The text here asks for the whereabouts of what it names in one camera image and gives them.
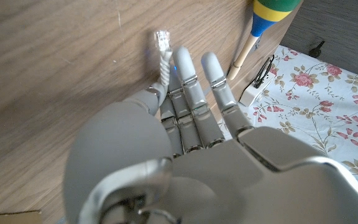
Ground white power strip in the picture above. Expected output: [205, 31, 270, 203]
[238, 79, 275, 108]

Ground white Ethernet cable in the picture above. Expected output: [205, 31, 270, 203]
[153, 30, 173, 94]

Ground floral backdrop cloth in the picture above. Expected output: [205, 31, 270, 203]
[219, 45, 358, 209]

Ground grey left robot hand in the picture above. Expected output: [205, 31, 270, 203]
[62, 45, 358, 224]

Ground black power strip cord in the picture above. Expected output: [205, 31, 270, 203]
[253, 55, 275, 90]

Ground colourful wooden maraca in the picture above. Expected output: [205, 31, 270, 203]
[227, 0, 303, 81]

